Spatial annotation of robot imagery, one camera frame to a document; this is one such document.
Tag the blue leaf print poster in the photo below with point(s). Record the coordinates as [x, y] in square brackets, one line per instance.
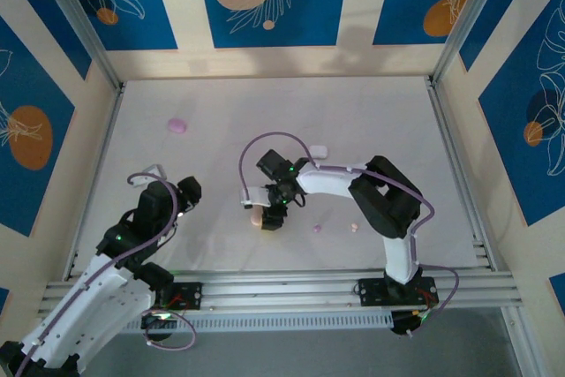
[48, 6]

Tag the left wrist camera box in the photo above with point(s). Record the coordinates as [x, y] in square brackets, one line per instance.
[158, 170]

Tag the blue poster dark circle flower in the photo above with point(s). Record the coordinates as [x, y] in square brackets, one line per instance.
[507, 152]

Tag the pink earbud charging case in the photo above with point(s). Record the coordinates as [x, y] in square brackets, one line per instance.
[254, 219]

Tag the aluminium frame post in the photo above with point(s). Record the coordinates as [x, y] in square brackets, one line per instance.
[88, 28]
[466, 19]

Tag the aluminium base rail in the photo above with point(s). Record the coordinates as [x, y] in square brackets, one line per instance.
[282, 293]

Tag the blue wall poster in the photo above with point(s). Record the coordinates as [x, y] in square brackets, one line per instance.
[558, 288]
[3, 299]

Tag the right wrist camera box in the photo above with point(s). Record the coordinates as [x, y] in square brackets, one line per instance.
[253, 198]

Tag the purple earbud charging case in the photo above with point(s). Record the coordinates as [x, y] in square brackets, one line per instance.
[177, 125]

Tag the aluminium side rail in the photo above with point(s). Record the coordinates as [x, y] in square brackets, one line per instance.
[440, 107]
[104, 152]

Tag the purple earbud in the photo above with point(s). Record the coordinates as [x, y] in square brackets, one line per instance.
[317, 228]

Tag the blue poster large peach circle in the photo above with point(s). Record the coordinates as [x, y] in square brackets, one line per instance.
[309, 19]

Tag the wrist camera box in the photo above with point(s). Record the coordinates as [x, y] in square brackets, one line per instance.
[158, 170]
[253, 198]

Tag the blue poster white flower outline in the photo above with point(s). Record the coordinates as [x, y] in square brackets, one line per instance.
[145, 28]

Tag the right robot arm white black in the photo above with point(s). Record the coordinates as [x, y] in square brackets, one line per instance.
[331, 180]

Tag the blue poster fern orange circle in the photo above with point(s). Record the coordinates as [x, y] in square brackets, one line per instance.
[397, 19]

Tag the white earbud charging case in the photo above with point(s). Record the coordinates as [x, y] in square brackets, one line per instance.
[318, 152]

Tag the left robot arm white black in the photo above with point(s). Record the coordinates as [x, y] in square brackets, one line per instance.
[88, 306]

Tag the blue poster large orange circle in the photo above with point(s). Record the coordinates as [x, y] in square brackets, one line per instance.
[26, 85]

